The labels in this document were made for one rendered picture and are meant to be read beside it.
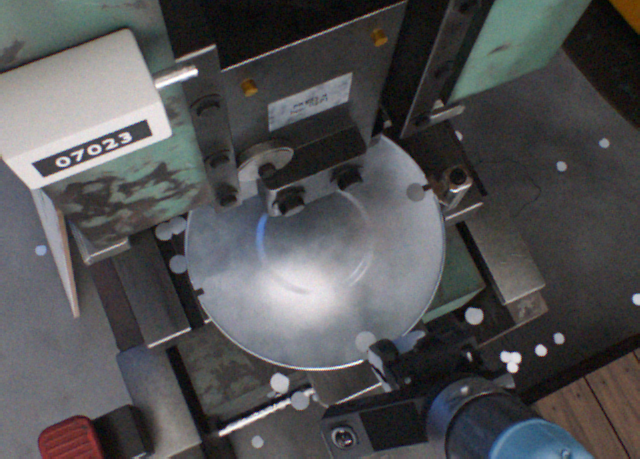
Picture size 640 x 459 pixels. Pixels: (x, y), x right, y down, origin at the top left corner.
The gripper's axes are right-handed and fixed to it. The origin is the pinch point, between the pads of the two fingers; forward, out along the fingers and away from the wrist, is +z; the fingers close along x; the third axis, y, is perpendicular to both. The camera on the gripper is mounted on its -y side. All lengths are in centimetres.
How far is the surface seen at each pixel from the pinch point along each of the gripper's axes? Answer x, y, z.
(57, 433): 6.0, -33.2, 6.6
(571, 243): -27, 62, 75
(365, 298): 5.5, 2.5, 3.6
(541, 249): -25, 55, 76
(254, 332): 7.1, -10.0, 4.9
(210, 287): 13.1, -12.2, 7.7
